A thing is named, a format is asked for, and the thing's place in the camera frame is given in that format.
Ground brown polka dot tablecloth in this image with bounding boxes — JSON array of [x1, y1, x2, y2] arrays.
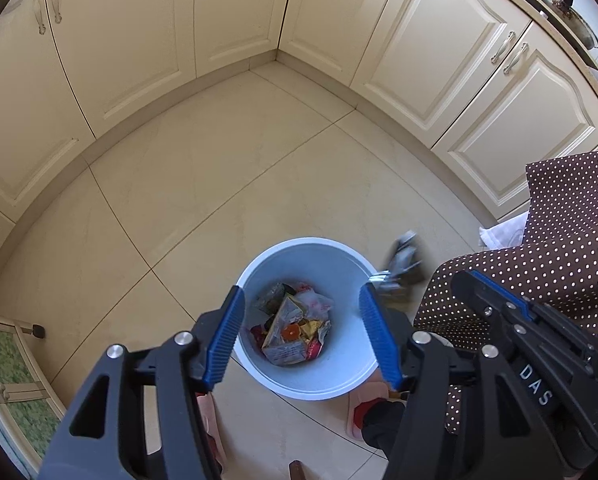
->
[[414, 150, 598, 436]]

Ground dark foil wrapper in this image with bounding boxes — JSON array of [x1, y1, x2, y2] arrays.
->
[[379, 230, 427, 303]]

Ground cream base cabinets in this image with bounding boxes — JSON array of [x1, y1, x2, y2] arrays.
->
[[0, 0, 598, 241]]

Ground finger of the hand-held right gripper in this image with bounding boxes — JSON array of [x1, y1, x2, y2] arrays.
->
[[471, 269, 534, 321], [451, 270, 524, 361]]

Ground white trash bin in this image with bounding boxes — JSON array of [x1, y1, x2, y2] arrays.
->
[[234, 237, 384, 402]]

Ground stainless wok with lid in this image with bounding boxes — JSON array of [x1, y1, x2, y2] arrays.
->
[[531, 0, 598, 51]]

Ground white plastic bag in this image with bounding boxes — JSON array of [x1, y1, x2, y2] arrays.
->
[[291, 282, 334, 321]]

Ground trash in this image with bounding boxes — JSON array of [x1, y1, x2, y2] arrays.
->
[[261, 294, 310, 366]]

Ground pink slipper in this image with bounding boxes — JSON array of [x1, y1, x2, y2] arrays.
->
[[346, 382, 404, 441], [196, 392, 227, 476]]

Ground green white wrapper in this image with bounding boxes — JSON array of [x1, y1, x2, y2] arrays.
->
[[253, 282, 292, 316]]

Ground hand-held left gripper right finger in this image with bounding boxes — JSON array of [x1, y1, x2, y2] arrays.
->
[[359, 282, 574, 480]]

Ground person's dark clothed leg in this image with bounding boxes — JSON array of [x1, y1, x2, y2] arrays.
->
[[361, 400, 407, 461]]

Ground white cloth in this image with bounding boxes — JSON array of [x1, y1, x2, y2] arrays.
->
[[479, 215, 530, 248]]

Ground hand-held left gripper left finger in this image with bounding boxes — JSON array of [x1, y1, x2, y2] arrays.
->
[[38, 285, 246, 480]]

